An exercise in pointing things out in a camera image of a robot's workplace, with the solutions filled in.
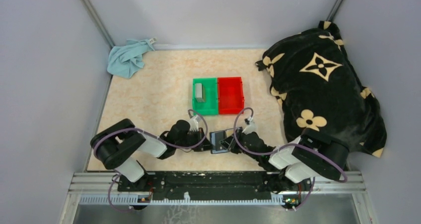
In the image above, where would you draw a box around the green plastic bin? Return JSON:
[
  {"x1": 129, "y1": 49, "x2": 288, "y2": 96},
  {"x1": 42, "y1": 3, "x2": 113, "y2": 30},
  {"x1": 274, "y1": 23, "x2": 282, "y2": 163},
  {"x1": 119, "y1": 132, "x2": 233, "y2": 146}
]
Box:
[{"x1": 192, "y1": 77, "x2": 218, "y2": 116}]

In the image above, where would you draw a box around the grey block in bin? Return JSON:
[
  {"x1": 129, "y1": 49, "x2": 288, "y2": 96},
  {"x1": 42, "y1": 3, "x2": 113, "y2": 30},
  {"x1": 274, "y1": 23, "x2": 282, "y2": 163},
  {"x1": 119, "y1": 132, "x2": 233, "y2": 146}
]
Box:
[{"x1": 194, "y1": 83, "x2": 206, "y2": 103}]

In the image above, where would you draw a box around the black credit card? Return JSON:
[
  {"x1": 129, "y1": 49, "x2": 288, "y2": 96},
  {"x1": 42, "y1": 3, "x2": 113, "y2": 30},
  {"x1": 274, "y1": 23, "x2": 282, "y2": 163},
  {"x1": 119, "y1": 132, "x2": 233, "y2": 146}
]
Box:
[{"x1": 213, "y1": 132, "x2": 227, "y2": 153}]

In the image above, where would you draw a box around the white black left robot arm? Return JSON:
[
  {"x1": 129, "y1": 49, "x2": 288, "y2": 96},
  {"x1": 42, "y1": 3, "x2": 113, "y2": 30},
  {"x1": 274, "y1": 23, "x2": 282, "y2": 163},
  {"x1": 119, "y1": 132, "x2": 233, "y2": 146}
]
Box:
[{"x1": 90, "y1": 115, "x2": 212, "y2": 191}]

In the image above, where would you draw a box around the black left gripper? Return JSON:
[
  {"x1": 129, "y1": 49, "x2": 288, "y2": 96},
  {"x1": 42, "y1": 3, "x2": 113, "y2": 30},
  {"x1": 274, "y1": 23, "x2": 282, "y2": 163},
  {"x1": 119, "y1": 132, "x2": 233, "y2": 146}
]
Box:
[{"x1": 175, "y1": 127, "x2": 215, "y2": 151}]

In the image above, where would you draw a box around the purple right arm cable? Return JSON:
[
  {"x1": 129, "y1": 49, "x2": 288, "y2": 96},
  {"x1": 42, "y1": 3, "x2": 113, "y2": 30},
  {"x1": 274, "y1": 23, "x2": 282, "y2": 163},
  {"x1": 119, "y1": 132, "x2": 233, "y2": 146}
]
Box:
[{"x1": 232, "y1": 107, "x2": 349, "y2": 212}]

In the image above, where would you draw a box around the red plastic bin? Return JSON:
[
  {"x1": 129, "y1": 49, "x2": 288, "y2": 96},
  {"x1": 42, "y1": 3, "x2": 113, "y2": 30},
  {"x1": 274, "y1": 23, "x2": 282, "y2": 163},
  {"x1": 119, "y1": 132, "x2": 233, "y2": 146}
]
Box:
[{"x1": 217, "y1": 77, "x2": 244, "y2": 115}]

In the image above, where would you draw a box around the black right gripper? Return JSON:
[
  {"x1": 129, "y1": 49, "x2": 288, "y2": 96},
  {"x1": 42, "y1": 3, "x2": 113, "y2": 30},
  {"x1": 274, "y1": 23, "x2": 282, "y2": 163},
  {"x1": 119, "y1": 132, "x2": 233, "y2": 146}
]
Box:
[{"x1": 219, "y1": 128, "x2": 260, "y2": 162}]

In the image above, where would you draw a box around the light blue cloth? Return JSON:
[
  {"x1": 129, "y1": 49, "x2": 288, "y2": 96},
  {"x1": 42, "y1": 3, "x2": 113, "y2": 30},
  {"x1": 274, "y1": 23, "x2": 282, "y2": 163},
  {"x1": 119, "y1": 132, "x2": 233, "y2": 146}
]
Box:
[{"x1": 107, "y1": 37, "x2": 156, "y2": 79}]

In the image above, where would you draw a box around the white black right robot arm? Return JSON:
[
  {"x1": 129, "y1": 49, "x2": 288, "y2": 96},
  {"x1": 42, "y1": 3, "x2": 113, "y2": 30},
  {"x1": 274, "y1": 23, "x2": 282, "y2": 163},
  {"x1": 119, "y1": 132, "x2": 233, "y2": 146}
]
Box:
[{"x1": 218, "y1": 116, "x2": 350, "y2": 190}]

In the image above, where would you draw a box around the aluminium frame rail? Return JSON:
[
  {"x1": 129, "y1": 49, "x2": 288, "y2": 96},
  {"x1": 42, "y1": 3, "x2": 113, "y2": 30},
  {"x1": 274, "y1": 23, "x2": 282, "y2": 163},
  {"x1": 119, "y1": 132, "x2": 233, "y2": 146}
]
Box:
[{"x1": 69, "y1": 171, "x2": 366, "y2": 206}]

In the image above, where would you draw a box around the black floral pillow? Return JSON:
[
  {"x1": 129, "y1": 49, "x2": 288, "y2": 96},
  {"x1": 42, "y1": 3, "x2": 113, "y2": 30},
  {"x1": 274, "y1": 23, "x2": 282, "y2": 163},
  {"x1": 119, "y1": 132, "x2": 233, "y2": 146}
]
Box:
[{"x1": 256, "y1": 21, "x2": 387, "y2": 157}]

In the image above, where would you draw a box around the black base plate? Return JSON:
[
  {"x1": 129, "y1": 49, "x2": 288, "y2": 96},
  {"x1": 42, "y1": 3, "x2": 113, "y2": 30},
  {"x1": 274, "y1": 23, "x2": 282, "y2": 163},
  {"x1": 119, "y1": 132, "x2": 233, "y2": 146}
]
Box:
[{"x1": 117, "y1": 171, "x2": 311, "y2": 201}]

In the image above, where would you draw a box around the navy blue card holder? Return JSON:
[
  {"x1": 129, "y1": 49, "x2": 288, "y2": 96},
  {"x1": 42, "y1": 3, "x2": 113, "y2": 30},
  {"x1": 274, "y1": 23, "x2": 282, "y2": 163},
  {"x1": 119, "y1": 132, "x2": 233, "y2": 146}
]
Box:
[{"x1": 210, "y1": 128, "x2": 241, "y2": 154}]

